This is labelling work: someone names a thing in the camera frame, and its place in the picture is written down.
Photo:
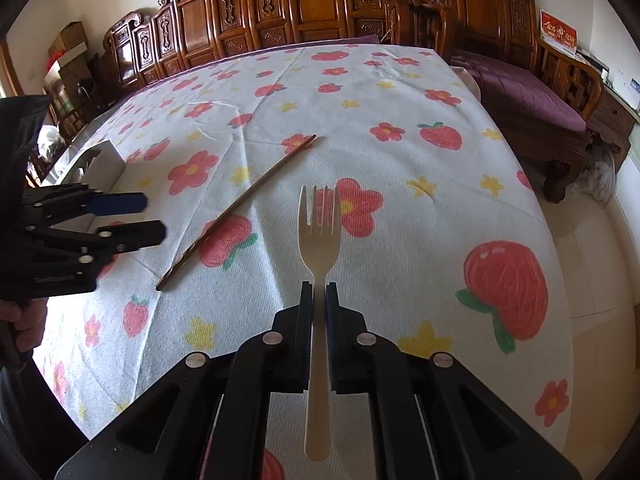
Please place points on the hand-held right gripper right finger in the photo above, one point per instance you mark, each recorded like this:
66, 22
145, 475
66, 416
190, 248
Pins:
334, 350

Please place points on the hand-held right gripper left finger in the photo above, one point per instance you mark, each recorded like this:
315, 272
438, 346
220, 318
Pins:
305, 330

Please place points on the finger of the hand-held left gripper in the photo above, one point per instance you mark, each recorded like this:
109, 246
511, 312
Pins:
140, 234
120, 204

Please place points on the metal tray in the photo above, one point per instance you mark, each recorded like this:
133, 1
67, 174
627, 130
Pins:
107, 165

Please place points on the cream plastic fork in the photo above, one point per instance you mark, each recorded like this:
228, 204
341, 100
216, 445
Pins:
319, 255

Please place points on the brown wooden chopstick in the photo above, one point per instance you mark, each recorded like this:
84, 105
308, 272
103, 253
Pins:
220, 220

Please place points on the person's left hand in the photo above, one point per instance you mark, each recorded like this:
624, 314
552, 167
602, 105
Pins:
30, 320

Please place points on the cardboard box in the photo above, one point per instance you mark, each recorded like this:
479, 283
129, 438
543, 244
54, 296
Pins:
67, 37

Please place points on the strawberry flower print tablecloth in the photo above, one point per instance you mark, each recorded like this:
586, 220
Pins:
400, 110

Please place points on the purple seat cushion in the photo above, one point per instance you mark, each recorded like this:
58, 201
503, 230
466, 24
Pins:
350, 40
525, 95

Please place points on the clear plastic bag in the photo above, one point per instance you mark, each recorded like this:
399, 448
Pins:
597, 177

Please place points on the wooden side cabinet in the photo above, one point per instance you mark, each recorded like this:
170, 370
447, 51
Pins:
615, 120

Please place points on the short carved wooden sofa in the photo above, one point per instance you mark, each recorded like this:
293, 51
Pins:
480, 0

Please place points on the red desk calendar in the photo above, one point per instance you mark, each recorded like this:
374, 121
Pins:
557, 32

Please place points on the white box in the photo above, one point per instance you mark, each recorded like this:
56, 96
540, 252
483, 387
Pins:
627, 91

